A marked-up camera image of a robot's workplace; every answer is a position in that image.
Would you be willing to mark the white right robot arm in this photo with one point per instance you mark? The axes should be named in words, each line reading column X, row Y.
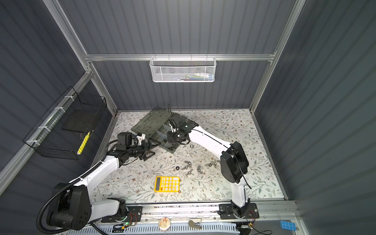
column 233, row 161

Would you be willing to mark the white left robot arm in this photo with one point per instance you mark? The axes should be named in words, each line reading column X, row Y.
column 70, row 207

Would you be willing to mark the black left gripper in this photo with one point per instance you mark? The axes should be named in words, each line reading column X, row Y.
column 146, row 149

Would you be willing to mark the green transparent organizer box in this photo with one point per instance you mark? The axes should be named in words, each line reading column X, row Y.
column 155, row 125

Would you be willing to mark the silver wing nut pile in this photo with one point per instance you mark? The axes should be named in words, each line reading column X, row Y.
column 214, row 164

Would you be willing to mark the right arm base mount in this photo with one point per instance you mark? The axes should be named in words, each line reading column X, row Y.
column 231, row 211

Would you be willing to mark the yellow calculator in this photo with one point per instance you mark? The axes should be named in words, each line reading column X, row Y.
column 167, row 184

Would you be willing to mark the blue toy brick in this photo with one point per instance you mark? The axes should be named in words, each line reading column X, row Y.
column 288, row 226

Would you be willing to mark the black wire wall basket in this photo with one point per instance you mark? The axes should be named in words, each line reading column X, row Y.
column 62, row 132

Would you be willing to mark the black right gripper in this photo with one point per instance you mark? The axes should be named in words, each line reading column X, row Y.
column 170, row 139

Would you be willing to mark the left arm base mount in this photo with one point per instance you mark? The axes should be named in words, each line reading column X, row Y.
column 131, row 215

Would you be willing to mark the yellow marker in basket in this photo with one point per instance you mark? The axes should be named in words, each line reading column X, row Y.
column 83, row 144

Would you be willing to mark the white wire wall basket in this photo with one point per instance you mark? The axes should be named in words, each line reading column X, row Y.
column 183, row 71

